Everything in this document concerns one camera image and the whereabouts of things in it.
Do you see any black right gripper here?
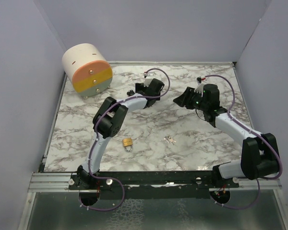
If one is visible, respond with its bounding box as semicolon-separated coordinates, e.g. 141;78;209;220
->
174;87;208;112

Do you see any orange black padlock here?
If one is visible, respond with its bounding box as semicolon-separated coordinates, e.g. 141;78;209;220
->
127;90;135;96

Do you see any small silver key bunch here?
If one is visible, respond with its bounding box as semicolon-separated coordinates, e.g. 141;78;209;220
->
164;136;176;144

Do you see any brass padlock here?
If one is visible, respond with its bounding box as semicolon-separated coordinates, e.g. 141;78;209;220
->
122;138;133;152

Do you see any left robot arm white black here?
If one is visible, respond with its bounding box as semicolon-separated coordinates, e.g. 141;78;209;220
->
77;79;165;189

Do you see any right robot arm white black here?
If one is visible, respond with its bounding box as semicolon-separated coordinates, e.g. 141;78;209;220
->
173;84;280;187

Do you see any cream cylindrical drawer box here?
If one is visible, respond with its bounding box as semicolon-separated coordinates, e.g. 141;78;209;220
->
62;43;113;97

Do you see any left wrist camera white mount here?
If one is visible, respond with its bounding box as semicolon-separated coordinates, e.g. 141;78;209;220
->
144;72;153;87

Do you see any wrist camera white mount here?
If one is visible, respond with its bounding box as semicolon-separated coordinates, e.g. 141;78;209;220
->
144;72;153;87
194;77;206;94

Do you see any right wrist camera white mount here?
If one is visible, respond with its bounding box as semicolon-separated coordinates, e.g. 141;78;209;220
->
194;77;206;94

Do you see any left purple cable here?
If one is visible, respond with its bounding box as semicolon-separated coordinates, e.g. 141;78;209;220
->
78;68;171;212

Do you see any purple cable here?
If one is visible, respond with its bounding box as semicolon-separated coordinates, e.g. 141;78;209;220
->
78;68;171;212
205;74;283;210

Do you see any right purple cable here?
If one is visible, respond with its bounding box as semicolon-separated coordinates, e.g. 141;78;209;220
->
205;74;283;210

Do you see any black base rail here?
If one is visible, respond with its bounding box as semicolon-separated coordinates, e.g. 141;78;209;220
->
69;168;239;200

